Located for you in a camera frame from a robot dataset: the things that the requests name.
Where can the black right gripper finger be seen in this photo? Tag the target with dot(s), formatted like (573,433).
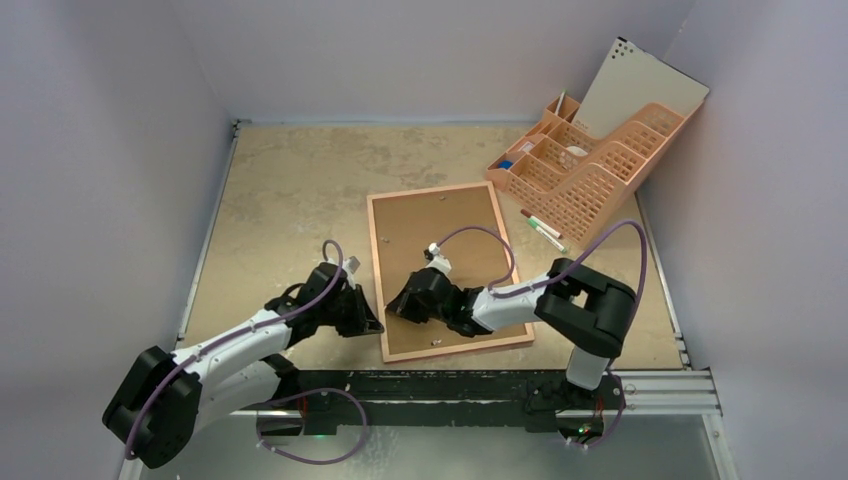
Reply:
(405,305)
(420,314)

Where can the pink picture frame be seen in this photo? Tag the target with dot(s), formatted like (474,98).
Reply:
(402,224)

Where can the orange plastic desk organizer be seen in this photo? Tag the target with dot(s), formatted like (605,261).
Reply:
(578,196)

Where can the green white pen upright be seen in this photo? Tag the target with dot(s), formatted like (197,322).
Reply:
(560,103)

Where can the grey perforated board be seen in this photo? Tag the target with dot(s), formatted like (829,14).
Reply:
(629,79)

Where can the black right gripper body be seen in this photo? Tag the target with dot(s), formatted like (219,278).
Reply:
(424,291)

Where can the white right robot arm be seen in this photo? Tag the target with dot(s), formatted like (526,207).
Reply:
(590,309)

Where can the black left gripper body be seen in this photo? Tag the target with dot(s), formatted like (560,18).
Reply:
(346,302)

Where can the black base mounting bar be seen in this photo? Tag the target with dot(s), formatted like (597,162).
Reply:
(318,402)

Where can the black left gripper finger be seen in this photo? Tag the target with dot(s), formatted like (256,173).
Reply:
(345,325)
(367,322)

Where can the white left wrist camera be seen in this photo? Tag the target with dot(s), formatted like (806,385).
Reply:
(350,266)

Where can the brown cardboard backing board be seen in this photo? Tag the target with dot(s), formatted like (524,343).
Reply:
(477,257)

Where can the green marker pen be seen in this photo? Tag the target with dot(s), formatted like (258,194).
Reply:
(548,237)

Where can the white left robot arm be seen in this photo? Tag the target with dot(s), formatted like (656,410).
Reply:
(166,397)

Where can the white tape roll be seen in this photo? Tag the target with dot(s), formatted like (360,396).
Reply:
(576,151)

